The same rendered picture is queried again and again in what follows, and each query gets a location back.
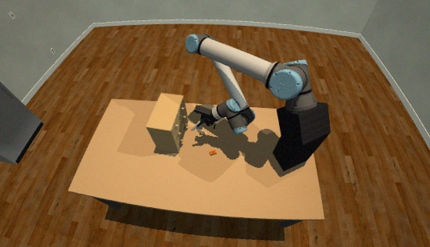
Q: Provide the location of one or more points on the tan chest of drawers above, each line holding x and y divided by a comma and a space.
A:
162, 120

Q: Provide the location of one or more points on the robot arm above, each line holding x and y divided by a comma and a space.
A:
284, 84

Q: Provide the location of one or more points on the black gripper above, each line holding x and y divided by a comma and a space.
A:
205, 119

